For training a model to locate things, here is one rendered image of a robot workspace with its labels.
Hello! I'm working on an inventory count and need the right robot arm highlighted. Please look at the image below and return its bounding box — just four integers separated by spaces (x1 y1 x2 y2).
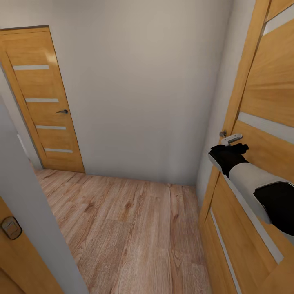
208 134 294 245

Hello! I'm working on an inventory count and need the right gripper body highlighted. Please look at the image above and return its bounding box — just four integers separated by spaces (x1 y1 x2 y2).
229 143 246 154

